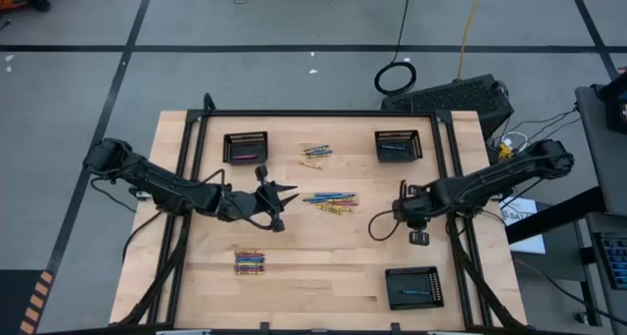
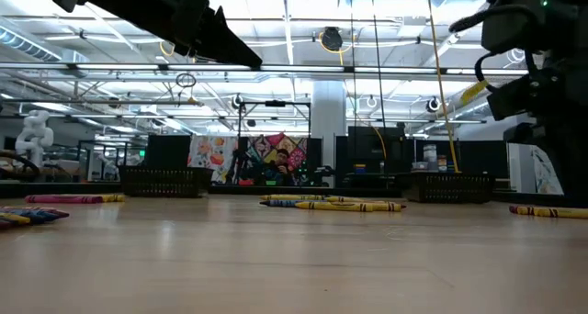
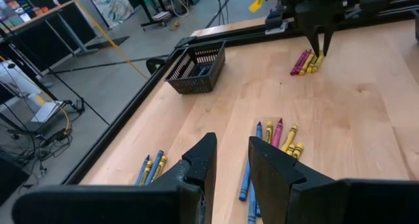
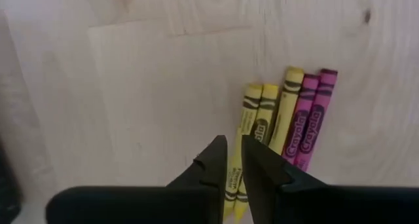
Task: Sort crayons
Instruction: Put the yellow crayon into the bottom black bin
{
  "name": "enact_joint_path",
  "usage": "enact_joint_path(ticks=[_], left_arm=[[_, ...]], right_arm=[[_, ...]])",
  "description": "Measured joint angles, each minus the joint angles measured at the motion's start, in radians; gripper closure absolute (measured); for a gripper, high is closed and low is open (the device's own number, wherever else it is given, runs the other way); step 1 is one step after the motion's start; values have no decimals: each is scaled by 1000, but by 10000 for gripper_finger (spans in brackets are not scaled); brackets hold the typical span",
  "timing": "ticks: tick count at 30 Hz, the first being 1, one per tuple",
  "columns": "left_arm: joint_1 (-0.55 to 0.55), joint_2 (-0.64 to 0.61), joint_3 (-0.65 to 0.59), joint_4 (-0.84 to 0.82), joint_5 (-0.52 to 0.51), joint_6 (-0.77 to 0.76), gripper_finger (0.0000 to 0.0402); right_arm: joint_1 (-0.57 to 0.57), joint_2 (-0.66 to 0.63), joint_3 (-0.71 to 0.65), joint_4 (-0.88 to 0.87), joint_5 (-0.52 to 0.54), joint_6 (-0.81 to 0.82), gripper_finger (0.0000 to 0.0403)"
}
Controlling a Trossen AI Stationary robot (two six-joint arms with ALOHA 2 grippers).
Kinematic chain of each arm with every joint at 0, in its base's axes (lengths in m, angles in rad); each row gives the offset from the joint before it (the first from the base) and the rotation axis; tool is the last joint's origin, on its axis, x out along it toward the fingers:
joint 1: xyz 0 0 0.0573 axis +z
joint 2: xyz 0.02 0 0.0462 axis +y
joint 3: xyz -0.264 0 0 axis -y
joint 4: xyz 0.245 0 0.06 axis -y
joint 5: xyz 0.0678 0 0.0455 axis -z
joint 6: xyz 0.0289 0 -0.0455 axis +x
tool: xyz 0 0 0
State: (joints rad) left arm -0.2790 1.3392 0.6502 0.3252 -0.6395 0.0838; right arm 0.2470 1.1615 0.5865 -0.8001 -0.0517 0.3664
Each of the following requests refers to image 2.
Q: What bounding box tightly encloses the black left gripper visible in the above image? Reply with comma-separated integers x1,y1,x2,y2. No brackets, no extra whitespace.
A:
158,0,263,70

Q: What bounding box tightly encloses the black plastic mesh basket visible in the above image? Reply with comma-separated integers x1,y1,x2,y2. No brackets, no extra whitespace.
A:
402,173,496,205
118,165,215,199

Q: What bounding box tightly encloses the blue crayon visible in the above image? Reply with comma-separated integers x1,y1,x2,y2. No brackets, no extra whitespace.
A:
6,207,60,223
258,199,300,208

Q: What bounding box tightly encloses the blue white patterned cloth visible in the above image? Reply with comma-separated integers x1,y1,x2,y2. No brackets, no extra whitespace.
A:
530,146,565,196

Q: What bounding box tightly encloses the floral patterned cloth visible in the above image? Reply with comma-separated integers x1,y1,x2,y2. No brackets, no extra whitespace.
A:
187,135,240,185

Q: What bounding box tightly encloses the black square panel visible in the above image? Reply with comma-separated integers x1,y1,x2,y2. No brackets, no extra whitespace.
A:
145,134,192,169

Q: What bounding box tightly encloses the white building column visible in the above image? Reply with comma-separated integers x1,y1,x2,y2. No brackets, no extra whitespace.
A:
311,79,348,186

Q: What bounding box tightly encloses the person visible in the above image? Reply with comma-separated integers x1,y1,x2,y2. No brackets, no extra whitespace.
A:
264,147,298,186

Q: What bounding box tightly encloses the colourful patchwork quilt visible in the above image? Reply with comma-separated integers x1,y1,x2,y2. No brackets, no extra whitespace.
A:
246,132,309,186

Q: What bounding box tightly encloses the white canister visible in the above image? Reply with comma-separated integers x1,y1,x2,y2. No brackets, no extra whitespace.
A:
423,143,438,172

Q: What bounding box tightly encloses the black cabinet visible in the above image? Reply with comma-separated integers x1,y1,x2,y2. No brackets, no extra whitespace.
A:
334,125,408,189

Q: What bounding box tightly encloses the black metal camera stand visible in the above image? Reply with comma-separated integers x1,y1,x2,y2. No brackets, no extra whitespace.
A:
234,98,313,186

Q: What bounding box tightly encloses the black partition wall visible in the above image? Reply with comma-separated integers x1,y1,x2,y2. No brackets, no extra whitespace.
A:
413,139,510,180

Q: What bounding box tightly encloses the black ceiling cable reel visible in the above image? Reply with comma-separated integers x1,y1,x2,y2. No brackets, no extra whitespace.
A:
320,26,345,53

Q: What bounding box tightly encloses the yellow cable label tag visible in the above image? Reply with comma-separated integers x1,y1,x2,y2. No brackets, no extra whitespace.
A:
459,78,491,107

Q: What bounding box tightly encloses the black metal table frame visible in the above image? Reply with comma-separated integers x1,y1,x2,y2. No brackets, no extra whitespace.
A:
0,179,588,208

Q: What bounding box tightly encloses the yellow hanging cable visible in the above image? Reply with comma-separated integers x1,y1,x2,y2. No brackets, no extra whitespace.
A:
424,0,460,174

